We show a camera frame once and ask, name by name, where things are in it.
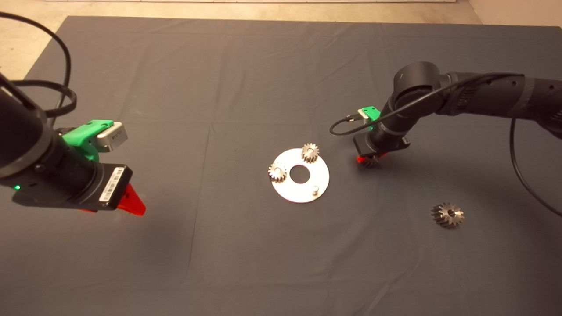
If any small light steel gear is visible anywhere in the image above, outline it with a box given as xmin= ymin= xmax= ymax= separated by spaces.
xmin=268 ymin=163 xmax=288 ymax=183
xmin=301 ymin=143 xmax=320 ymax=164

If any green right camera mount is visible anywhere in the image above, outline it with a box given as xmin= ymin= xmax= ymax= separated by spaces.
xmin=362 ymin=106 xmax=381 ymax=130

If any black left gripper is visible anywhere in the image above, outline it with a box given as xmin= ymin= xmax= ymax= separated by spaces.
xmin=11 ymin=132 xmax=146 ymax=216

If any large steel bevel gear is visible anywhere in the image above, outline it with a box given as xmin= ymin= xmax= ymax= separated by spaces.
xmin=431 ymin=202 xmax=465 ymax=228

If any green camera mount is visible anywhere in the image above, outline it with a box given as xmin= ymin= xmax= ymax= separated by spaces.
xmin=61 ymin=120 xmax=114 ymax=162
xmin=362 ymin=106 xmax=381 ymax=130

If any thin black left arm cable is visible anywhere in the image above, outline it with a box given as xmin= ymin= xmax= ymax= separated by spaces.
xmin=0 ymin=12 xmax=72 ymax=128

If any thick black left arm hose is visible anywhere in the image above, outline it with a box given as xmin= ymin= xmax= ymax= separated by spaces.
xmin=9 ymin=80 xmax=78 ymax=118

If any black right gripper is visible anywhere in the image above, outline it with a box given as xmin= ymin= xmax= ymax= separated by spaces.
xmin=353 ymin=131 xmax=411 ymax=165

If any green left camera mount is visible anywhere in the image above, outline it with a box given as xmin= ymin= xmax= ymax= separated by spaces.
xmin=61 ymin=120 xmax=114 ymax=162

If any dark grey table cloth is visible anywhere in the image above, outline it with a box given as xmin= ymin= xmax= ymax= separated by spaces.
xmin=0 ymin=17 xmax=562 ymax=316

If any round metal plate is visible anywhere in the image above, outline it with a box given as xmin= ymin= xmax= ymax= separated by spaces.
xmin=271 ymin=148 xmax=330 ymax=204

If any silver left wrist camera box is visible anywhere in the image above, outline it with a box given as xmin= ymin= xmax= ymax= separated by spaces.
xmin=96 ymin=122 xmax=128 ymax=152

